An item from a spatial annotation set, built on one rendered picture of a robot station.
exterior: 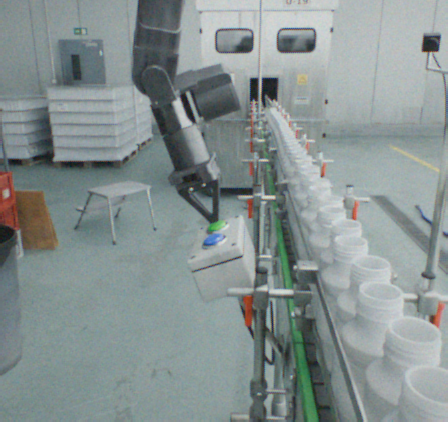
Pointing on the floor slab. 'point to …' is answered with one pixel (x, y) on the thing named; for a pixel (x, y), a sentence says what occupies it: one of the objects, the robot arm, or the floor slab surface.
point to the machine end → (238, 15)
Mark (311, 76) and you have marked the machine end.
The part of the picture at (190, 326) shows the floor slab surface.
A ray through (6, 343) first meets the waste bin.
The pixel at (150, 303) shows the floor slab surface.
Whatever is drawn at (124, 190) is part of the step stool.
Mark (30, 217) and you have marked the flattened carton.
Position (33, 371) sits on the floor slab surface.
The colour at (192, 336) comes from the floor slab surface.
